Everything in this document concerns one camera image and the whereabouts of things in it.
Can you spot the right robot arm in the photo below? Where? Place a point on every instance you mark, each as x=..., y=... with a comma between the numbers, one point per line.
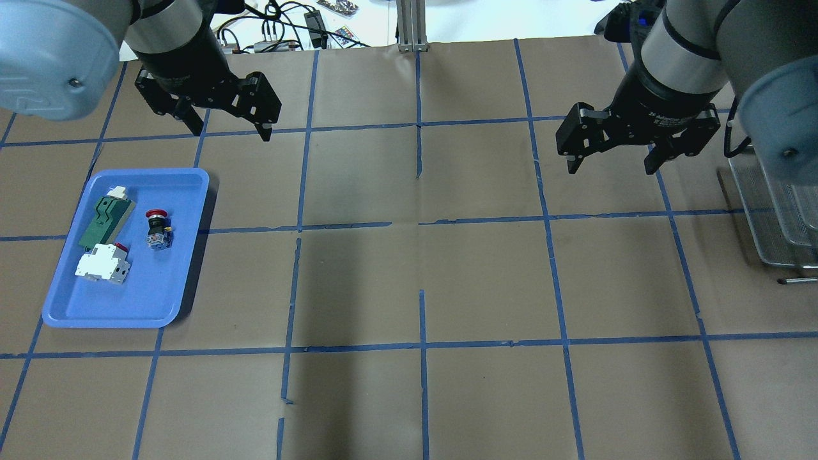
x=765, y=50

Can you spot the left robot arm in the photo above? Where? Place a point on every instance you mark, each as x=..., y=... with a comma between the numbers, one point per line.
x=58, y=57

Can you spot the blue plastic tray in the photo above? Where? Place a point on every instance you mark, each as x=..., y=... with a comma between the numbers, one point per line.
x=139, y=280

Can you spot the green white switch module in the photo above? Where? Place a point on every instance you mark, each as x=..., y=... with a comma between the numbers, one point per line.
x=109, y=215

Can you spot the aluminium frame post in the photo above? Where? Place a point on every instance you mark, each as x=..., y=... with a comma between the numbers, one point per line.
x=411, y=26

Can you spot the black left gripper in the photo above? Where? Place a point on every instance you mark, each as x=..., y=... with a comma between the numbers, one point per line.
x=185, y=67

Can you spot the wire mesh shelf rack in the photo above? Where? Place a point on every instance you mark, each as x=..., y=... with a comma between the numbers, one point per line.
x=781, y=219

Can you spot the red emergency push button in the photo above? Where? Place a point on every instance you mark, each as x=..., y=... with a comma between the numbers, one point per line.
x=159, y=235

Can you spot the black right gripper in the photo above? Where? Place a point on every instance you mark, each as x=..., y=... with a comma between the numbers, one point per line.
x=661, y=96

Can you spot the white circuit breaker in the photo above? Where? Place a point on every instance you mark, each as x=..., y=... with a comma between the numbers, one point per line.
x=104, y=262

